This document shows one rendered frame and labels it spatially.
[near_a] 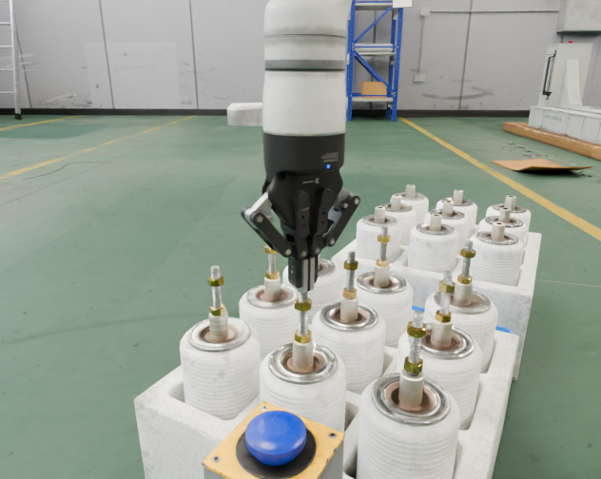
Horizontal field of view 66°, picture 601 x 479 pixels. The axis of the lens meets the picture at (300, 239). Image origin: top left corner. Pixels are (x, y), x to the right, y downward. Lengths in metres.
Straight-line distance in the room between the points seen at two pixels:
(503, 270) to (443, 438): 0.53
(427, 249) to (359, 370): 0.41
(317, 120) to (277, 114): 0.03
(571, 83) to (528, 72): 2.35
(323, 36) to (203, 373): 0.38
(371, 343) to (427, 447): 0.17
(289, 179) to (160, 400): 0.33
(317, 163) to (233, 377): 0.28
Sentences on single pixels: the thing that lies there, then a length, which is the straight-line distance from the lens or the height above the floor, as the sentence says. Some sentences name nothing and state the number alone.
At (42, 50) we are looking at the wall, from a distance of 7.67.
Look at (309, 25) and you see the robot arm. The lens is 0.40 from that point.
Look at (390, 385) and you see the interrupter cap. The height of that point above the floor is 0.25.
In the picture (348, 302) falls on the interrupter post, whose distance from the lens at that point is 0.59.
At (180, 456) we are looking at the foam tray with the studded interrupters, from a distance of 0.62.
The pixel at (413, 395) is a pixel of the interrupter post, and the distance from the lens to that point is 0.47.
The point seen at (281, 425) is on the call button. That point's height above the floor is 0.33.
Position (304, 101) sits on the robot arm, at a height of 0.53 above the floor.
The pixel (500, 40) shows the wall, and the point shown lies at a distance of 7.00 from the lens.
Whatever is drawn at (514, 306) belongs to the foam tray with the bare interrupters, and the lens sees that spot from 0.93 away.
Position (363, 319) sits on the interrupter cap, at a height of 0.25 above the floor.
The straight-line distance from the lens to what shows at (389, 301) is 0.67.
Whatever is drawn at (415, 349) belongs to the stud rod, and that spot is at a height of 0.31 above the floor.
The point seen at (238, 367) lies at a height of 0.23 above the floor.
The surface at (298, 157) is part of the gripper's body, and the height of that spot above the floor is 0.48.
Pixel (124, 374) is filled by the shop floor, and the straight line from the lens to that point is 0.99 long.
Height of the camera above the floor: 0.55
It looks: 20 degrees down
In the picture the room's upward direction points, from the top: straight up
